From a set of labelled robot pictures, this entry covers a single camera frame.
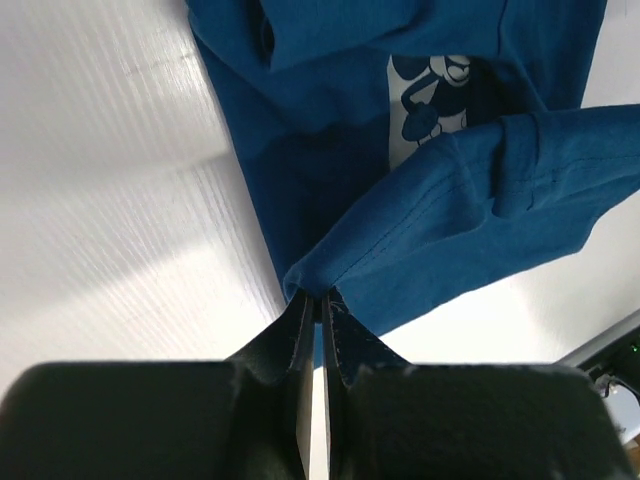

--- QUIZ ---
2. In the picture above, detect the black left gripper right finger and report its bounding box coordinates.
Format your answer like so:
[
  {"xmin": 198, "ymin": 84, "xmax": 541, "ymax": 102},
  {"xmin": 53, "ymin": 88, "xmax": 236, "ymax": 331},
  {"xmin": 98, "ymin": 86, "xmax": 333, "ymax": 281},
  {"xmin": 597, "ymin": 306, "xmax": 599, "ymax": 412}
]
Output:
[{"xmin": 322, "ymin": 290, "xmax": 630, "ymax": 479}]

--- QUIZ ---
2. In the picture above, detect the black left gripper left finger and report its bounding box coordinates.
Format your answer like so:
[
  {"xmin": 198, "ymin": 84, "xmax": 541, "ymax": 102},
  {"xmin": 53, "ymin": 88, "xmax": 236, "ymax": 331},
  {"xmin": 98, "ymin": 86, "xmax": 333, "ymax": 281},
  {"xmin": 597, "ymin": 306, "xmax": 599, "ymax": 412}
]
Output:
[{"xmin": 1, "ymin": 292, "xmax": 314, "ymax": 479}]

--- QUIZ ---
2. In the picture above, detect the blue t shirt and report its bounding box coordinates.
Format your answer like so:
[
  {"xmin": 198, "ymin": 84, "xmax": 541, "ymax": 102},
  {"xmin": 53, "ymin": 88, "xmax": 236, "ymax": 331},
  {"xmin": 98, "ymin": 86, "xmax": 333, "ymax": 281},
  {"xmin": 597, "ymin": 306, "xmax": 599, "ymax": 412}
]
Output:
[{"xmin": 187, "ymin": 1, "xmax": 639, "ymax": 334}]

